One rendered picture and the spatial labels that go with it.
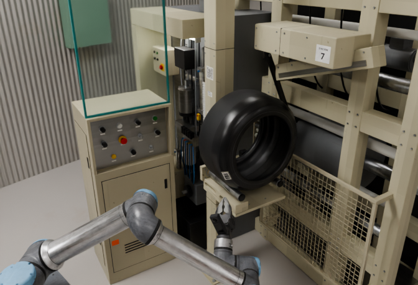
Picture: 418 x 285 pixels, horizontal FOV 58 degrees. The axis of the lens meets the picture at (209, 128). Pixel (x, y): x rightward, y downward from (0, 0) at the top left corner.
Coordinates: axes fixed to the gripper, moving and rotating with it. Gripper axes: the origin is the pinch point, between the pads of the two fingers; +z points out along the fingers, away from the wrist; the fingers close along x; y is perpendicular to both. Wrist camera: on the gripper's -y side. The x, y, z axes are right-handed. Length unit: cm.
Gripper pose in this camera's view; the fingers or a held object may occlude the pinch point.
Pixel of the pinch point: (224, 198)
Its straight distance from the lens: 195.9
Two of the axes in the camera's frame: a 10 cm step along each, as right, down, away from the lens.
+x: 8.8, -1.9, -4.4
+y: 4.7, 4.9, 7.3
